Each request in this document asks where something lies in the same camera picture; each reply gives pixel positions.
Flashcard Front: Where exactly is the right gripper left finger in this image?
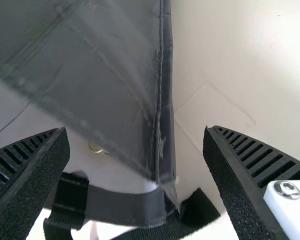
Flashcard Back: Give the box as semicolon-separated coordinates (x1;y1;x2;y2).
0;126;71;240

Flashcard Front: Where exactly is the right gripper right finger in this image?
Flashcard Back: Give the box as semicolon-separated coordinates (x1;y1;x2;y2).
202;125;300;240

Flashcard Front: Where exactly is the dark grey bag with straps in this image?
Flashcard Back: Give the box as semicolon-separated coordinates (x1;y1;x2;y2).
0;0;222;240

